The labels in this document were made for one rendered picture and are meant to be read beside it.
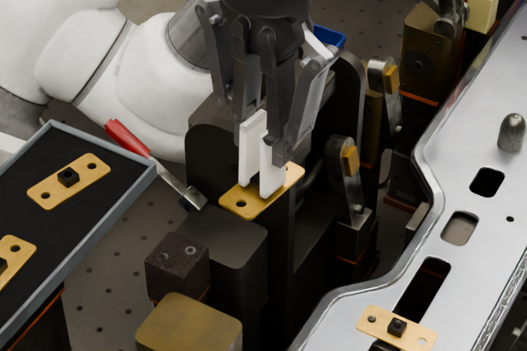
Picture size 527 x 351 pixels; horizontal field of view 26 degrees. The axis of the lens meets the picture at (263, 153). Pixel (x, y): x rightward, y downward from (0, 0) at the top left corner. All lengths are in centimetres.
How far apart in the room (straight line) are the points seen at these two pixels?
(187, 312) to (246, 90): 30
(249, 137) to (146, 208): 82
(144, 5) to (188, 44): 178
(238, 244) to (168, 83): 45
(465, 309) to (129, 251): 62
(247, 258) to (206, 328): 10
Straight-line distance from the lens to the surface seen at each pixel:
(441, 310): 128
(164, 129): 167
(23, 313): 108
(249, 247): 122
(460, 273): 132
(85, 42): 165
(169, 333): 115
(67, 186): 118
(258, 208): 100
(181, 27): 160
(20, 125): 171
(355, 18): 215
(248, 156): 100
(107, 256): 173
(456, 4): 156
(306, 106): 91
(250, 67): 94
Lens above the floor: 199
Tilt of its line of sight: 44 degrees down
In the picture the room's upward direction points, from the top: straight up
